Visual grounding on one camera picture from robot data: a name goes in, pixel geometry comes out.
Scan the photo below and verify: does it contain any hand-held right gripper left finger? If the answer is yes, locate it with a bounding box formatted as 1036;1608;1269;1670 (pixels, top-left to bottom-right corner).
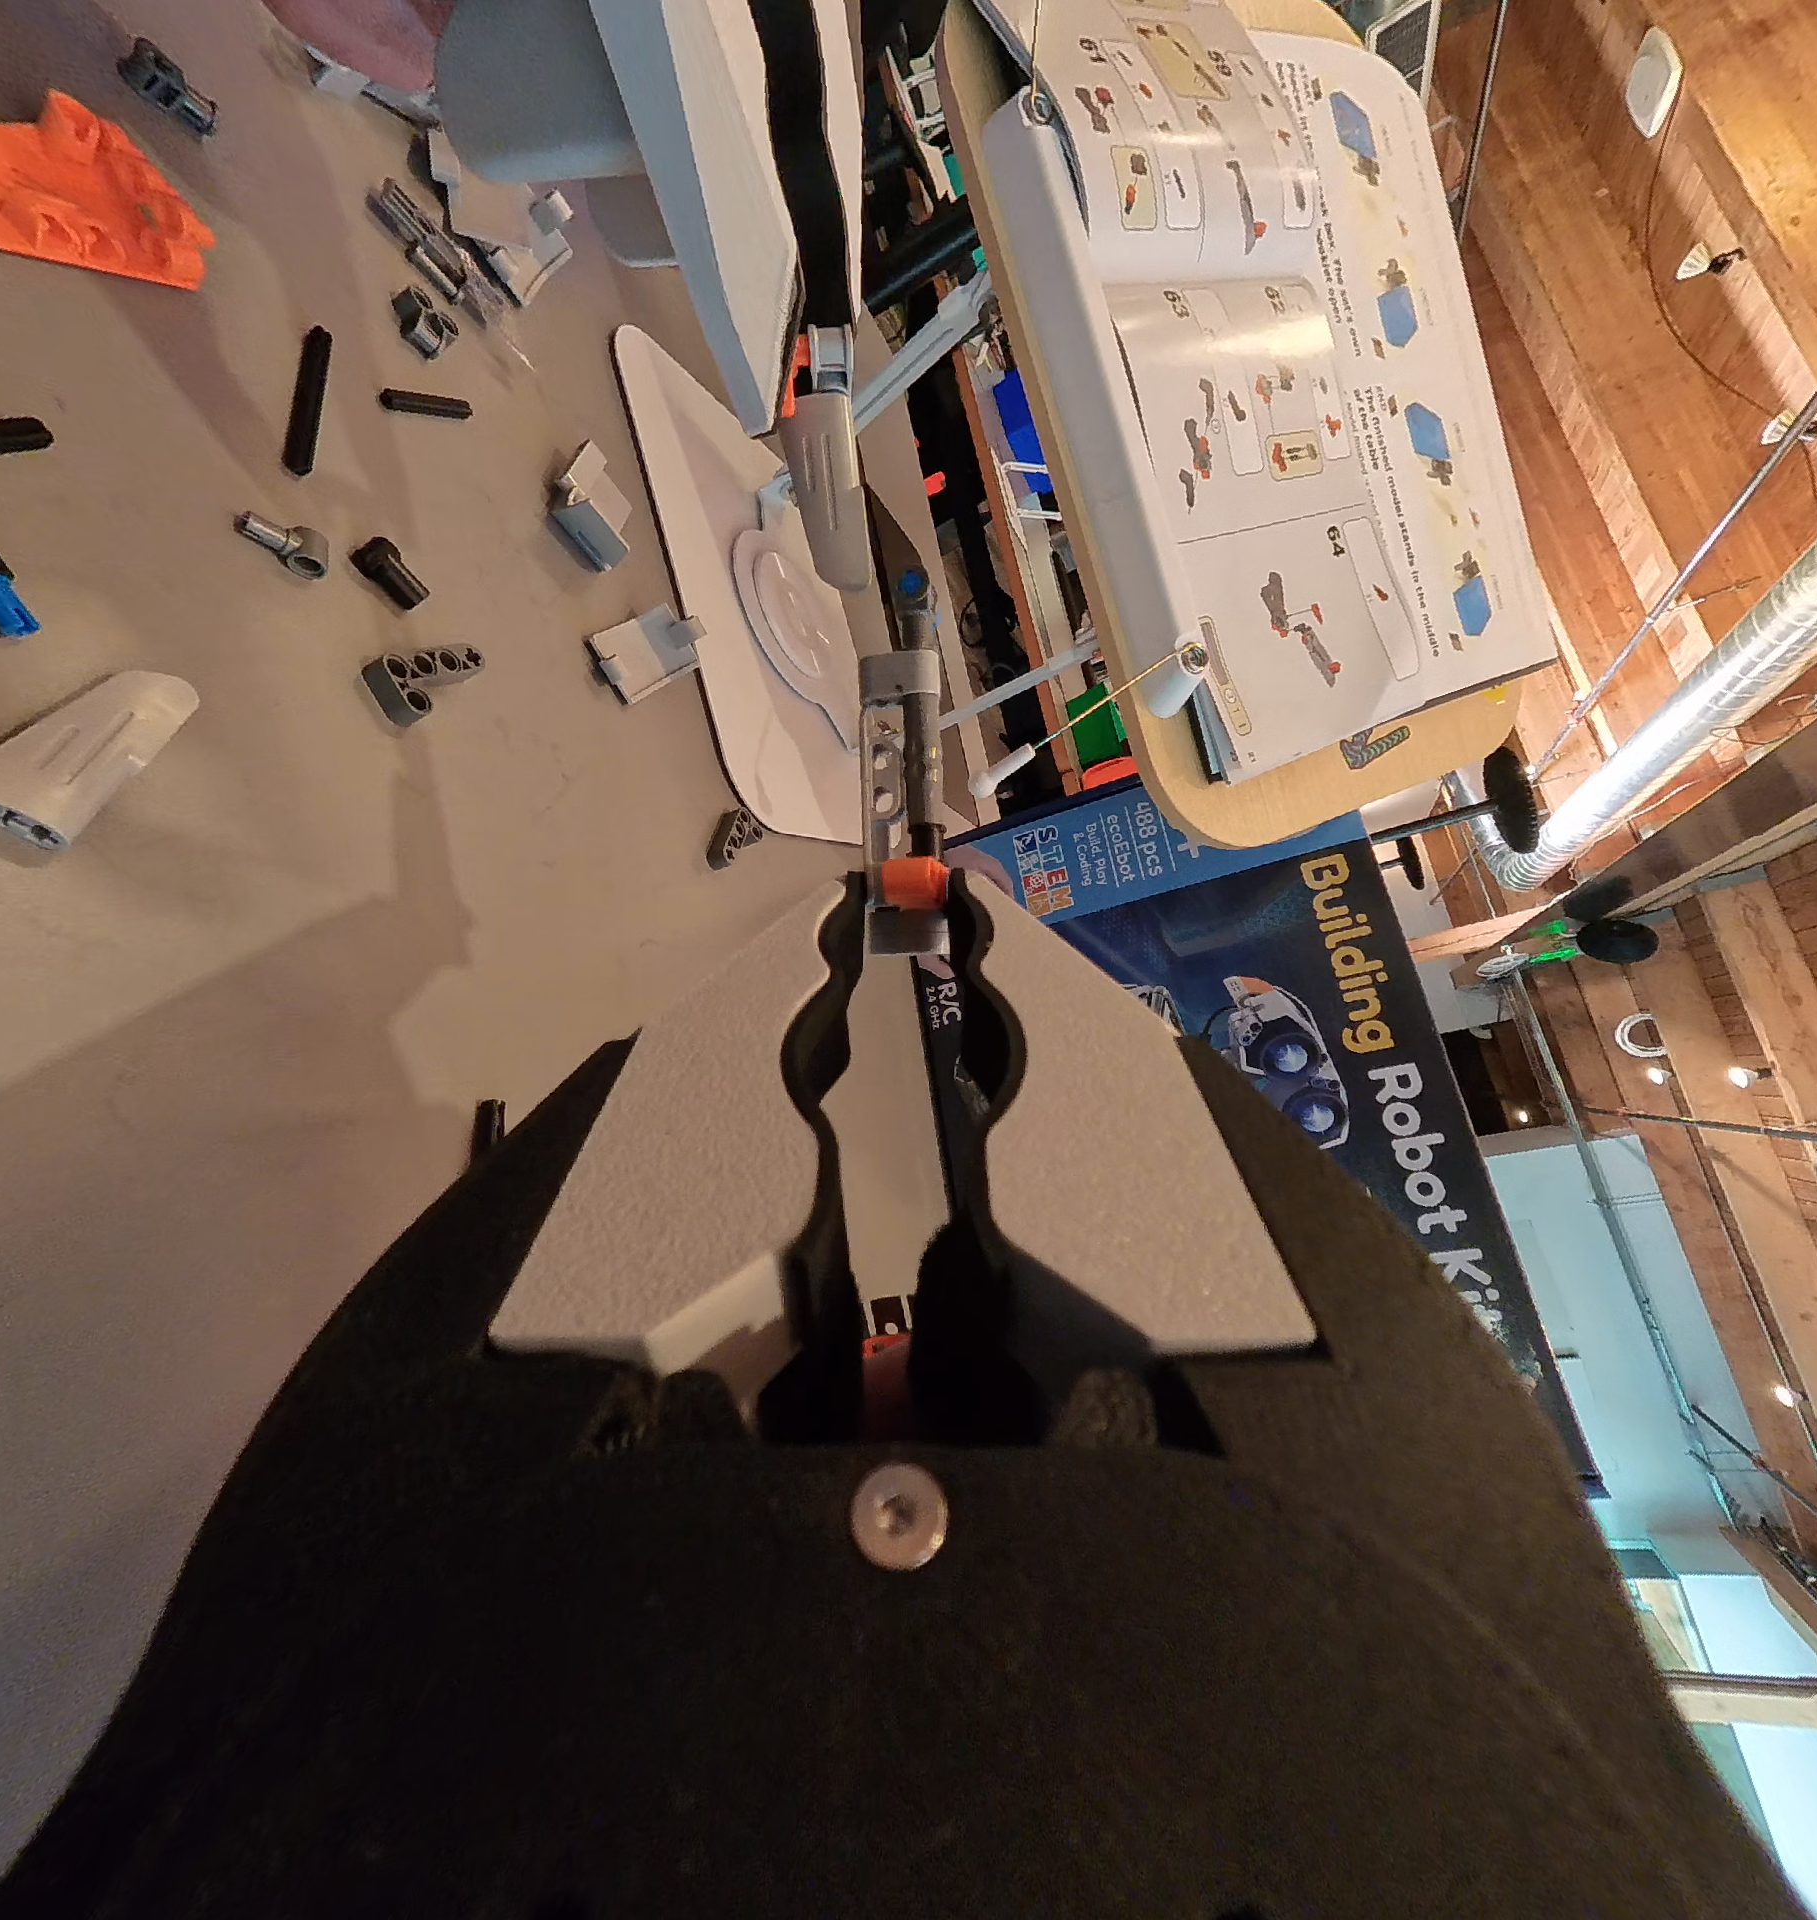
487;878;867;1428

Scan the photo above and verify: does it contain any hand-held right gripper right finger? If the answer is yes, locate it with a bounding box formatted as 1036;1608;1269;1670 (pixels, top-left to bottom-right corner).
951;870;1323;1428

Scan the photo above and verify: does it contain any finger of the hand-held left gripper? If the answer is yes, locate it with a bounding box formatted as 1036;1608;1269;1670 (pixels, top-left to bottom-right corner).
750;0;868;328
591;0;808;437

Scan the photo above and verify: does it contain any grey curved ribbed panel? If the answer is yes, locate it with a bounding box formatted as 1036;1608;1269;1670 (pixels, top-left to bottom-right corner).
776;397;876;593

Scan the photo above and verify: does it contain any grey cylinder assembly orange connector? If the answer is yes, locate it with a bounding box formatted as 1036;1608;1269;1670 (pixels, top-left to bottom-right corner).
851;560;952;961

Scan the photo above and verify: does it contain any person's left hand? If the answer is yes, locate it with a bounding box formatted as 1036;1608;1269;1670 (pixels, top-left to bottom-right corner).
264;0;445;91

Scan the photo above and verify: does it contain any light grey panel piece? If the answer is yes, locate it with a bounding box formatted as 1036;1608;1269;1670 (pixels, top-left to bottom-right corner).
427;127;577;312

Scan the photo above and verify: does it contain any grey pin connector cluster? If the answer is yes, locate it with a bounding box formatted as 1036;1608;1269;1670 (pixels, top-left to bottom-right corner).
365;175;474;304

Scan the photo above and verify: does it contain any dark blue robot kit box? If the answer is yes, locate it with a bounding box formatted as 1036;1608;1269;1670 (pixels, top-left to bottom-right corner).
909;773;1609;1500

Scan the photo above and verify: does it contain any bluish grey curved panel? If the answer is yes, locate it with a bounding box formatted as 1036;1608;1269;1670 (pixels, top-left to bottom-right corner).
546;437;633;578

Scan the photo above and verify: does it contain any small dark grey connector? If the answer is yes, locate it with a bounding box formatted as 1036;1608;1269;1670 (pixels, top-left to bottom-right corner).
114;35;222;137

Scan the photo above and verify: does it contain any medium black axle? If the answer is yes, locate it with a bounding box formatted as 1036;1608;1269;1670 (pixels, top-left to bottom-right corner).
278;324;337;479

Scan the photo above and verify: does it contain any orange wedge panel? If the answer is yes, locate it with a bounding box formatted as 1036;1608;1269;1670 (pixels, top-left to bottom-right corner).
0;88;222;292

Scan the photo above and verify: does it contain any light grey hinged panel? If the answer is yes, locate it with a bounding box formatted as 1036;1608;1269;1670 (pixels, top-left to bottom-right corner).
584;602;710;708

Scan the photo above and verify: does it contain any instruction booklet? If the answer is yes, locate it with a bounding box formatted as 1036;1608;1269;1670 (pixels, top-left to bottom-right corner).
983;0;1562;782

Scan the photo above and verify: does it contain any black pole ribbed disc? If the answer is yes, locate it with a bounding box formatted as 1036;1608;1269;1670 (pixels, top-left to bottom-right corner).
1364;740;1549;861

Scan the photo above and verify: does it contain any white curved panel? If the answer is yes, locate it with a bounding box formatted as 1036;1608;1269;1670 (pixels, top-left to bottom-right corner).
0;669;203;855

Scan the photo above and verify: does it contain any white ceiling device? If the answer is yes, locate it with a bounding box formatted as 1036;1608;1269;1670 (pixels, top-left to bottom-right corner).
1626;24;1687;140

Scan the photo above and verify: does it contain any silver air duct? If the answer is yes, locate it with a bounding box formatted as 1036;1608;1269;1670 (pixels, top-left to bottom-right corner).
1475;479;1817;896

